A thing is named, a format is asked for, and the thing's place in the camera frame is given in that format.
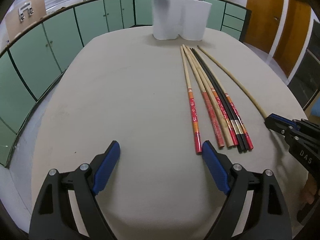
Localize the wooden door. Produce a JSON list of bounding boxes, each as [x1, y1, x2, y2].
[[273, 0, 311, 76], [245, 0, 284, 53]]

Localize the brown cardboard board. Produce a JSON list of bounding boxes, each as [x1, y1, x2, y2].
[[4, 0, 47, 41]]

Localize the black glass cabinet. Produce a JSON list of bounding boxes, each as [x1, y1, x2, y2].
[[288, 20, 320, 109]]

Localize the plain long bamboo chopstick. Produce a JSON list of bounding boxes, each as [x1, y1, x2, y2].
[[197, 45, 267, 119]]

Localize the white double utensil holder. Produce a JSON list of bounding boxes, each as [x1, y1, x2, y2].
[[152, 0, 212, 41]]

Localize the right wooden door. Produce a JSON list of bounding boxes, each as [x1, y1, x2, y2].
[[273, 0, 311, 76]]

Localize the person's right hand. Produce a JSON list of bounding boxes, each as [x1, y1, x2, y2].
[[300, 173, 319, 204]]

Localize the left wooden door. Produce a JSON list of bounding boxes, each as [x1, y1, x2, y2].
[[245, 0, 284, 53]]

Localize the beige table cloth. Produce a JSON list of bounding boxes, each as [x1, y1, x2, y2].
[[31, 27, 308, 239]]

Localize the green lower kitchen cabinets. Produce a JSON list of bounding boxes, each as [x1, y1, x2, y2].
[[0, 0, 252, 168]]

